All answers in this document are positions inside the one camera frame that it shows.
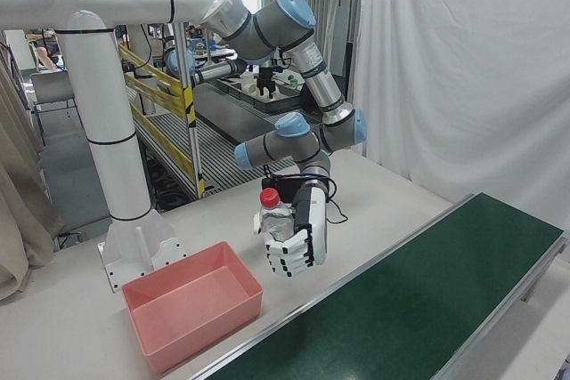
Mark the black neighbouring robot gripper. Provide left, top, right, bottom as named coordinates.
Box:
left=255, top=67, right=280, bottom=101

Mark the grey parts tray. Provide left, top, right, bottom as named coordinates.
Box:
left=216, top=76, right=309, bottom=115

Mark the beige curtain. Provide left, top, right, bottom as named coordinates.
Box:
left=0, top=54, right=64, bottom=302

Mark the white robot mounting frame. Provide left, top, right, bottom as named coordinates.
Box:
left=0, top=0, right=238, bottom=293

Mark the clear water bottle red cap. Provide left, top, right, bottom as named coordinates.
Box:
left=258, top=187, right=297, bottom=241

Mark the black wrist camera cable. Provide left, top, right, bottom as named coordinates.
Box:
left=323, top=176, right=350, bottom=226

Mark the white fabric backdrop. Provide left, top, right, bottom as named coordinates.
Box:
left=351, top=0, right=570, bottom=222

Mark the green conveyor belt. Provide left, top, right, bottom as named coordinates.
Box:
left=191, top=191, right=567, bottom=380

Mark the dark grey platform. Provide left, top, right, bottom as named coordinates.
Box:
left=192, top=78, right=324, bottom=155

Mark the yellow black striped barrier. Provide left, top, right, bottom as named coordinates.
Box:
left=117, top=43, right=198, bottom=177

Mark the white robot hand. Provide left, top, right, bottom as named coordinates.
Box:
left=252, top=183, right=330, bottom=279

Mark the pink plastic basket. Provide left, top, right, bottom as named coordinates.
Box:
left=120, top=240, right=265, bottom=376

